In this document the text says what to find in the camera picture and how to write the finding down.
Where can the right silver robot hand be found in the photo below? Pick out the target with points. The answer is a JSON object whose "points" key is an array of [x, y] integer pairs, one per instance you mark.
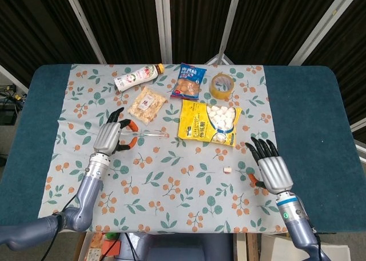
{"points": [[274, 172]]}

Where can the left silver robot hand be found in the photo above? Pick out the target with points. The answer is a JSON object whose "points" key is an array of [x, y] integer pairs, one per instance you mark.
{"points": [[107, 138]]}

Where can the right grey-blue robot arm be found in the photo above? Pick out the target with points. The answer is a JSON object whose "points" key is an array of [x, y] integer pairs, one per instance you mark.
{"points": [[297, 226]]}

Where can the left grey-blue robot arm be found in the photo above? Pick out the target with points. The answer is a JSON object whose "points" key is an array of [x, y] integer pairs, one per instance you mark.
{"points": [[88, 192]]}

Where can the clear bag of oat flakes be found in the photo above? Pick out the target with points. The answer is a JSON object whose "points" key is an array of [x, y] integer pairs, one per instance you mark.
{"points": [[147, 105]]}

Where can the white drink bottle yellow cap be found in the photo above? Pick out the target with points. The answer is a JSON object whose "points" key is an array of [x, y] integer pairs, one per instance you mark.
{"points": [[134, 77]]}

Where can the white paper sheet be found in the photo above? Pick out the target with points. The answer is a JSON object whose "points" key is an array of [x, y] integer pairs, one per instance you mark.
{"points": [[274, 249]]}

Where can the teal felt table cover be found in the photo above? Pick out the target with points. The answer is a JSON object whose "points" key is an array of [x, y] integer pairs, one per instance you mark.
{"points": [[308, 101]]}

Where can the floral fruit print tablecloth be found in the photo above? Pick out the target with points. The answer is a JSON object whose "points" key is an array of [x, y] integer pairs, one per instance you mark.
{"points": [[171, 186]]}

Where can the yellow marshmallow bag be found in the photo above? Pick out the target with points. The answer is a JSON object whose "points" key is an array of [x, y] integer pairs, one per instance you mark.
{"points": [[194, 121]]}

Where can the blue snack packet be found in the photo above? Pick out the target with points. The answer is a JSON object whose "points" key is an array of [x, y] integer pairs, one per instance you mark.
{"points": [[188, 81]]}

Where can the clear packing tape roll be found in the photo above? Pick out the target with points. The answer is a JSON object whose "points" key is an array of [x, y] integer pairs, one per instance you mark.
{"points": [[215, 91]]}

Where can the cardboard box with orange items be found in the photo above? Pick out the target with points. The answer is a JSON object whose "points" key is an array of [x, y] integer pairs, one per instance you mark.
{"points": [[97, 246]]}

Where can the dark partition screen panel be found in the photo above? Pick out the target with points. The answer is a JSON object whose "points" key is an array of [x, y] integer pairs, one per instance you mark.
{"points": [[123, 24], [354, 38], [271, 24], [197, 21], [28, 29]]}

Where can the grey-blue robot torso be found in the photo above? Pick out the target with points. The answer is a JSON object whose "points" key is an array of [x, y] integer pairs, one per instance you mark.
{"points": [[177, 248]]}

